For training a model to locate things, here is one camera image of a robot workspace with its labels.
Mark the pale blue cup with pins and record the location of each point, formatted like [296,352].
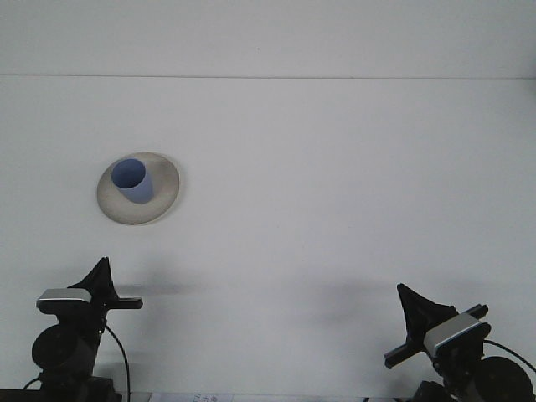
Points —
[140,190]

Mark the pale round plate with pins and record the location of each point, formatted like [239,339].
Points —
[163,197]

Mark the grey gripper camera box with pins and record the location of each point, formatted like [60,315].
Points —
[452,333]
[63,299]

